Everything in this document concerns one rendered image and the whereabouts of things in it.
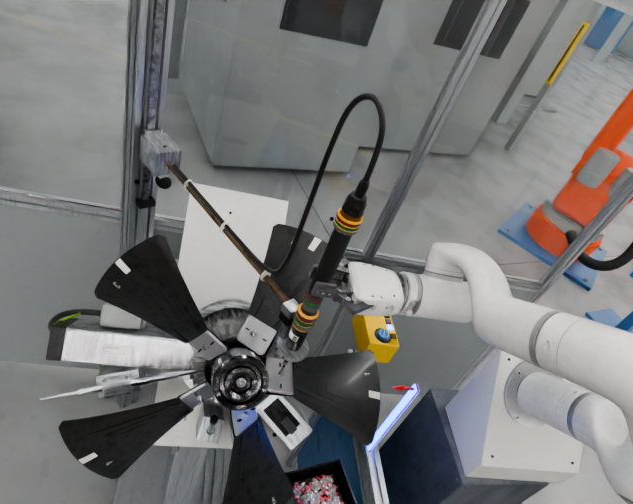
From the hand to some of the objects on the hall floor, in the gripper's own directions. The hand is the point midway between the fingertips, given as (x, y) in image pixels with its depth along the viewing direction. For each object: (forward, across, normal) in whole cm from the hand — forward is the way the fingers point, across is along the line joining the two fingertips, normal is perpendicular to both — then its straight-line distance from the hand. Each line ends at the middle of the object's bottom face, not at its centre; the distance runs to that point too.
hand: (322, 281), depth 84 cm
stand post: (+13, -11, +150) cm, 151 cm away
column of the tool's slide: (+40, -59, +150) cm, 166 cm away
